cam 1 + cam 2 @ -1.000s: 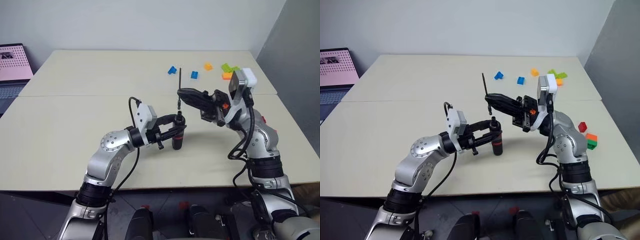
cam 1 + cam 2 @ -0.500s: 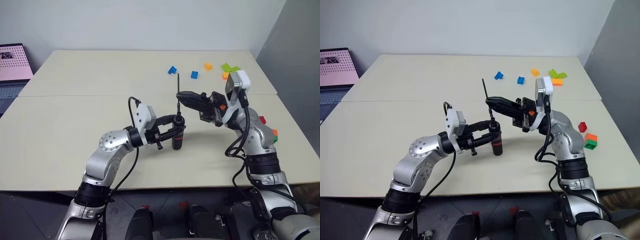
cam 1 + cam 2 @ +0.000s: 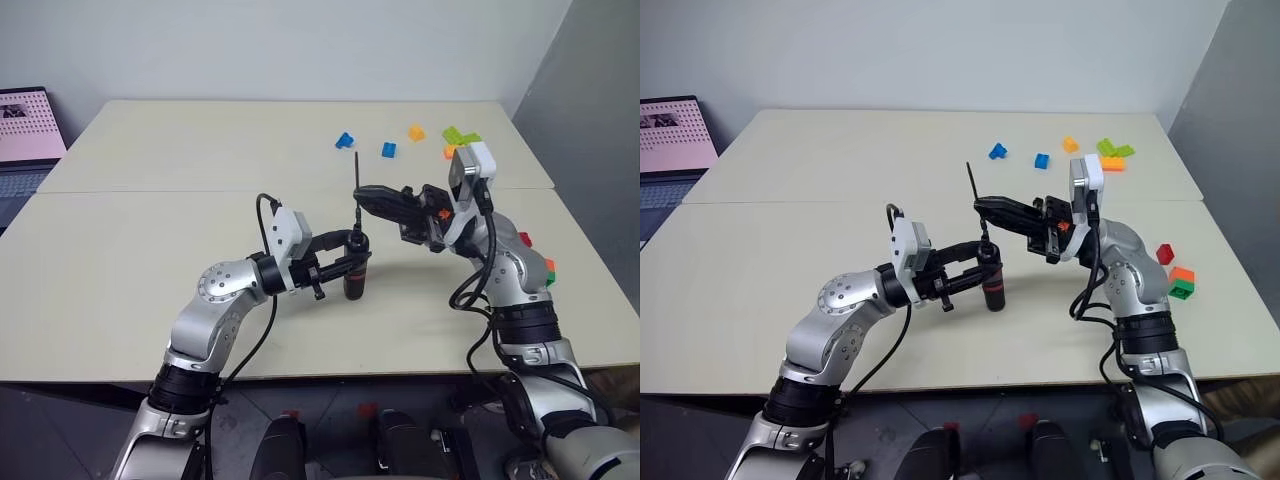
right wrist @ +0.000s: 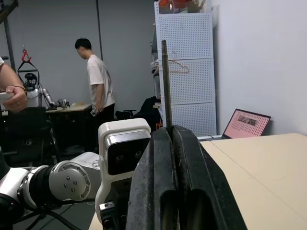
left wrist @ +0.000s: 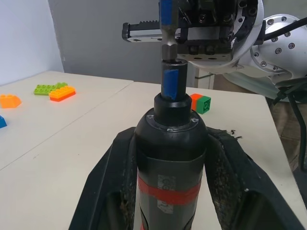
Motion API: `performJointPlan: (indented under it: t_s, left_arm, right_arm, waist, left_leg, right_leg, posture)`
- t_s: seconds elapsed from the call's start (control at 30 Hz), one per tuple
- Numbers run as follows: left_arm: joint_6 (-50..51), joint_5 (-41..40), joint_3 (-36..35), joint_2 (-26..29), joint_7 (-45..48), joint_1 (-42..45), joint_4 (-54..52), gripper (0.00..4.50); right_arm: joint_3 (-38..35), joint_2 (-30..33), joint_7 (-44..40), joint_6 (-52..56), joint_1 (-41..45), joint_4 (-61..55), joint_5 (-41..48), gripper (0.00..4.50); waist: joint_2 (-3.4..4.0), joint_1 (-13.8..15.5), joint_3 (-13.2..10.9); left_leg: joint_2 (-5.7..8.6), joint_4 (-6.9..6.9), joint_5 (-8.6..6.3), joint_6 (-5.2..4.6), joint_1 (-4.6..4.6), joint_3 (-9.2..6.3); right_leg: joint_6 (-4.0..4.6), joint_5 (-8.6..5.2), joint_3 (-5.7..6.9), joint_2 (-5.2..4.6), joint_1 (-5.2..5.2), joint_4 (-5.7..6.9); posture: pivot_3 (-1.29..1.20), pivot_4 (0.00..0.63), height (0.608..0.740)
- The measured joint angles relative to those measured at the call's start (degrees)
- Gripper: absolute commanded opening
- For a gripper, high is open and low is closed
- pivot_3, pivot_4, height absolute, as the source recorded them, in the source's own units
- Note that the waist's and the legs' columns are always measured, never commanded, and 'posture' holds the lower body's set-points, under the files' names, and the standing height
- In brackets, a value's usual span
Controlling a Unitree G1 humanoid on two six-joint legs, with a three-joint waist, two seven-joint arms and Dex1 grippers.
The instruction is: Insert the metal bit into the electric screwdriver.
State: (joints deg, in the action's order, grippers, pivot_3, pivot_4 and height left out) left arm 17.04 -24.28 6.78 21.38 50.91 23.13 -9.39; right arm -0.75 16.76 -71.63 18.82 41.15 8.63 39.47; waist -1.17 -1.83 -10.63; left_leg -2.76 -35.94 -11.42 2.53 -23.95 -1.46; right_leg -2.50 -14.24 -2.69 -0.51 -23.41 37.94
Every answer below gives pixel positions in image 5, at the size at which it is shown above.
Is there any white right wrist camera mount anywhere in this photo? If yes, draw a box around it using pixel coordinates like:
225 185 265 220
189 0 266 72

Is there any orange sloped toy brick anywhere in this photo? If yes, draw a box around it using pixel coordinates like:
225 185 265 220
0 94 22 110

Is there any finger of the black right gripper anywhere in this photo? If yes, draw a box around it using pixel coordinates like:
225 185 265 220
178 0 193 28

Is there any grey black electric screwdriver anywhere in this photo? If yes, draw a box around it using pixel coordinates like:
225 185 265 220
134 59 207 230

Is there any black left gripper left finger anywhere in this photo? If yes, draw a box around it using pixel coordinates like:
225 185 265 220
69 126 139 230

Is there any orange flat toy brick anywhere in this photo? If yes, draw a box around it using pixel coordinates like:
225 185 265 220
48 85 77 102

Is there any thin metal screwdriver bit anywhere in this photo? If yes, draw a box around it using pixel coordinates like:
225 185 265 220
158 0 178 62

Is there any orange toy block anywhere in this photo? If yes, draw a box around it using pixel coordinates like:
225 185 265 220
189 93 203 111

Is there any dark green toy block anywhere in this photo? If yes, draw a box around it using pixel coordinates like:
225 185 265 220
196 95 212 115

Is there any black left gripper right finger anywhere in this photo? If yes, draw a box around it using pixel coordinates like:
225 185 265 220
191 128 307 230

